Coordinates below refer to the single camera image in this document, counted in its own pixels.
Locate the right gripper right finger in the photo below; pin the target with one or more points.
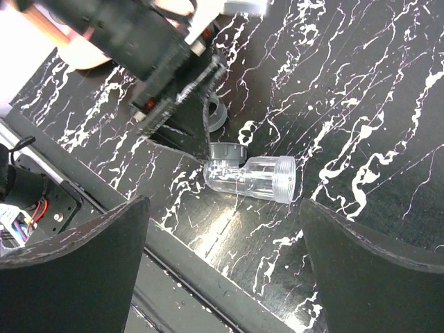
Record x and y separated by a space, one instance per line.
369 282

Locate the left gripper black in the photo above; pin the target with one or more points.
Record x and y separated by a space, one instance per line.
153 43

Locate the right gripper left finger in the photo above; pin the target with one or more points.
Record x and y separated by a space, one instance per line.
80 280

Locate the clear elbow pipe fitting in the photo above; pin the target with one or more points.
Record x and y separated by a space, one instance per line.
229 170

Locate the black marble pattern mat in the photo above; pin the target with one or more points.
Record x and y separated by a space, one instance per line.
353 90

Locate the pink three-tier wooden shelf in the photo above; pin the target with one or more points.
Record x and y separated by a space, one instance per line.
24 48

